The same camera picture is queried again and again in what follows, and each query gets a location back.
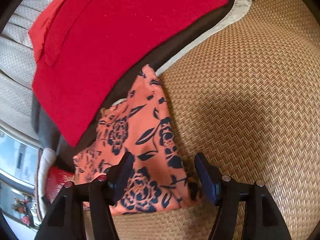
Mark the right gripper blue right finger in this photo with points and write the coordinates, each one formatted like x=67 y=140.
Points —
x=262 y=220

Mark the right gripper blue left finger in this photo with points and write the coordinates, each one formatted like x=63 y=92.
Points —
x=65 y=217

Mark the orange floral blouse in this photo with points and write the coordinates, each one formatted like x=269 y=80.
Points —
x=140 y=125

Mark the red gift box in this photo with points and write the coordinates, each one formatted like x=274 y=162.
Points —
x=55 y=181

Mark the folded pink white quilt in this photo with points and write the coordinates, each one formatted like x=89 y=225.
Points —
x=45 y=159

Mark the dark brown leather sofa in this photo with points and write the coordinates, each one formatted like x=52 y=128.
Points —
x=49 y=134

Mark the woven bamboo seat mat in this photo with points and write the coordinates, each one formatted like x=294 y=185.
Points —
x=248 y=98

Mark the beige dotted curtain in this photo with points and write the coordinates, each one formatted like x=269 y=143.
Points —
x=18 y=67

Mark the red satin pillow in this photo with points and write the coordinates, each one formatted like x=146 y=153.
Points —
x=40 y=27

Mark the red knitted blanket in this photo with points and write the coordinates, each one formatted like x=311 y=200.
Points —
x=91 y=44

